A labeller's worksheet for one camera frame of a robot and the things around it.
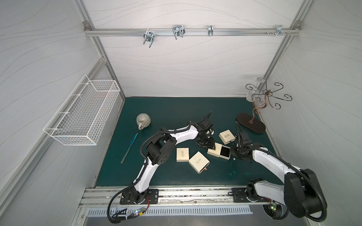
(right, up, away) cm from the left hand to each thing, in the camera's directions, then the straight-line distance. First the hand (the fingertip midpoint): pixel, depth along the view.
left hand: (213, 149), depth 88 cm
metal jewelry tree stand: (+32, +35, +8) cm, 49 cm away
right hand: (+13, -1, +1) cm, 13 cm away
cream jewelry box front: (-10, -6, -6) cm, 13 cm away
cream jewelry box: (-20, -2, -4) cm, 20 cm away
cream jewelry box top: (+10, +7, +5) cm, 13 cm away
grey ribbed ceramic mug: (-49, +18, +16) cm, 55 cm away
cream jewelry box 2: (+5, -1, -1) cm, 5 cm away
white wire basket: (-70, +20, -19) cm, 75 cm away
